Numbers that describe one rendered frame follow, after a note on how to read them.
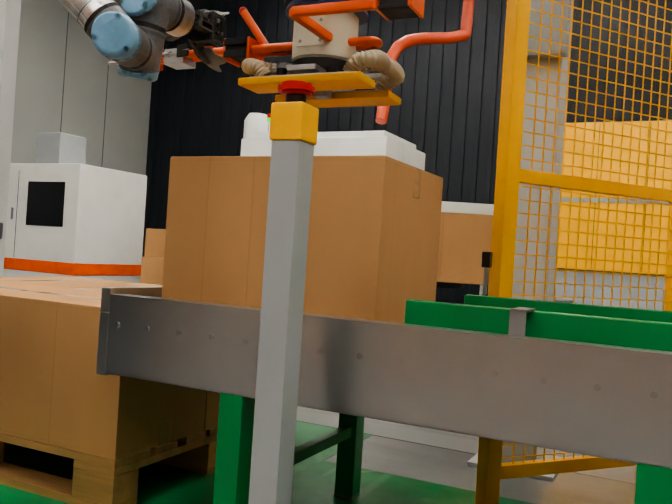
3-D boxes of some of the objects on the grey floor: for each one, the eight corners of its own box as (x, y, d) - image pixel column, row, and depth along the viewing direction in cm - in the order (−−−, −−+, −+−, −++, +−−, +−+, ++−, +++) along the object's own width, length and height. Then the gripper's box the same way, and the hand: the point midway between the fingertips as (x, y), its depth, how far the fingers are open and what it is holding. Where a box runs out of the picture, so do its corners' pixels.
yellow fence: (663, 484, 250) (701, -118, 251) (689, 493, 241) (728, -131, 242) (459, 509, 212) (504, -203, 212) (480, 521, 203) (527, -222, 203)
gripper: (195, 58, 172) (240, 79, 190) (201, -24, 172) (245, 4, 190) (166, 60, 175) (213, 80, 193) (172, -21, 175) (218, 7, 193)
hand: (220, 43), depth 193 cm, fingers open, 14 cm apart
